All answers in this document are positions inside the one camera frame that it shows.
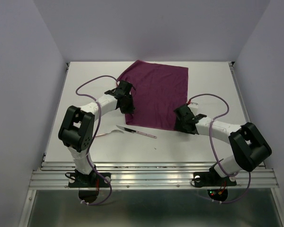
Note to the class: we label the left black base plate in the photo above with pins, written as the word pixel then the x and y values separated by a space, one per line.
pixel 79 180

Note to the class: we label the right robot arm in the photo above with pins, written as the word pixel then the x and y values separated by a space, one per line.
pixel 248 145

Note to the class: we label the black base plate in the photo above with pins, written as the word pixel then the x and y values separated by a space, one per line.
pixel 210 179
pixel 79 180

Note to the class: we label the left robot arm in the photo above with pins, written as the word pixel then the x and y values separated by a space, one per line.
pixel 76 131

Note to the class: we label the pink handled knife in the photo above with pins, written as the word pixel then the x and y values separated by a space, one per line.
pixel 136 132

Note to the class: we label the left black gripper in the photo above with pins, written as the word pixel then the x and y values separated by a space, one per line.
pixel 130 109

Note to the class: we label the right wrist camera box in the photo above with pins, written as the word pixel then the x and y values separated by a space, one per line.
pixel 193 107

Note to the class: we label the purple cloth napkin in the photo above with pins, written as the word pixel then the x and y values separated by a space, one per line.
pixel 158 89

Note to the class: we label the aluminium rail frame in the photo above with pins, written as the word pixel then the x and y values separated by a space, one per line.
pixel 150 178

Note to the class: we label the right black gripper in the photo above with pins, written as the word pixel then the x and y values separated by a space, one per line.
pixel 177 126

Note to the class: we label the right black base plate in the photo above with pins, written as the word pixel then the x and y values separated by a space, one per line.
pixel 210 179

